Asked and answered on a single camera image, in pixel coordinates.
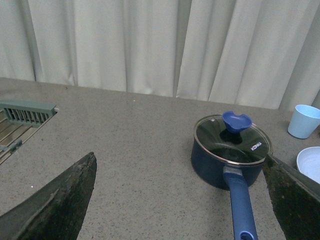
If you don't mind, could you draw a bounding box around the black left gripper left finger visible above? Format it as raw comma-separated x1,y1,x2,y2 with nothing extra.
0,152,97,240

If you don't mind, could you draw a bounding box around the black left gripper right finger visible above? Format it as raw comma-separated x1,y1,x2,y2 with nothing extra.
263,154,320,240

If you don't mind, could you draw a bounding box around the glass lid blue knob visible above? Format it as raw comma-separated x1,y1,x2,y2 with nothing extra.
193,111,273,166

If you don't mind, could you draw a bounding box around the light blue plate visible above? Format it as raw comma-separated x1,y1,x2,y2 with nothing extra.
296,146,320,184

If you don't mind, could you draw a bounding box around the light blue plastic cup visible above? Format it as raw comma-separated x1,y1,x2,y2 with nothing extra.
287,104,320,139

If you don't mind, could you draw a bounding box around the dark blue saucepan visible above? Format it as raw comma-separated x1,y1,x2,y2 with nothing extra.
191,127,266,240

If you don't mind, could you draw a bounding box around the green dish drying rack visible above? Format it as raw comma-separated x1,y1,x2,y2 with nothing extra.
0,99,58,164

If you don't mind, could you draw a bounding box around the white curtain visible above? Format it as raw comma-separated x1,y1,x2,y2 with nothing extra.
0,0,320,110

